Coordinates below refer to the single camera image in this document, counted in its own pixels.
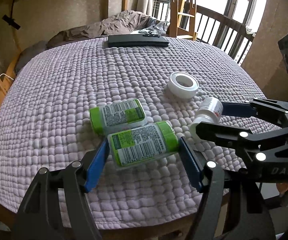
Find white pill bottle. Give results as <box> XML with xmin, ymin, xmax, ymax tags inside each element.
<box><xmin>190</xmin><ymin>97</ymin><xmax>223</xmax><ymax>140</ymax></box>

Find green wipes pack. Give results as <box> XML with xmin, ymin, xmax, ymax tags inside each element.
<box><xmin>89</xmin><ymin>99</ymin><xmax>148</xmax><ymax>135</ymax></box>
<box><xmin>108</xmin><ymin>121</ymin><xmax>179</xmax><ymax>170</ymax></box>

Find person's right hand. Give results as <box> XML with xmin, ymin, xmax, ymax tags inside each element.
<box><xmin>276</xmin><ymin>183</ymin><xmax>288</xmax><ymax>195</ymax></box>

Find white tape roll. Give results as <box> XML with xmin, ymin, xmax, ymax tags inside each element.
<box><xmin>167</xmin><ymin>72</ymin><xmax>199</xmax><ymax>99</ymax></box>

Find lavender quilted bedspread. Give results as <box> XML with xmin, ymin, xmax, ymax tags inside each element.
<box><xmin>0</xmin><ymin>38</ymin><xmax>264</xmax><ymax>230</ymax></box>

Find dark balcony railing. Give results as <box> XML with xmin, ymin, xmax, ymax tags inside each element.
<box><xmin>152</xmin><ymin>0</ymin><xmax>256</xmax><ymax>65</ymax></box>

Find wooden bunk ladder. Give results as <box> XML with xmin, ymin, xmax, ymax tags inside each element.
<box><xmin>169</xmin><ymin>0</ymin><xmax>197</xmax><ymax>41</ymax></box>

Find grey crumpled clothing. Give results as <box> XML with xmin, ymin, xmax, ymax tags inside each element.
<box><xmin>139</xmin><ymin>21</ymin><xmax>170</xmax><ymax>36</ymax></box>

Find grey pillow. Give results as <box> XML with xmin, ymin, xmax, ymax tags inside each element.
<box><xmin>14</xmin><ymin>41</ymin><xmax>47</xmax><ymax>74</ymax></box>

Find brown crumpled duvet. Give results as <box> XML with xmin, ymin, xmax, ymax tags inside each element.
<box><xmin>46</xmin><ymin>10</ymin><xmax>156</xmax><ymax>49</ymax></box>

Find wooden bed frame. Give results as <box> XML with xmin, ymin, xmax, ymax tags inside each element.
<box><xmin>0</xmin><ymin>0</ymin><xmax>197</xmax><ymax>239</ymax></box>

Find black wall bracket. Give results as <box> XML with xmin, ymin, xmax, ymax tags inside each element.
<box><xmin>2</xmin><ymin>0</ymin><xmax>21</xmax><ymax>30</ymax></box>

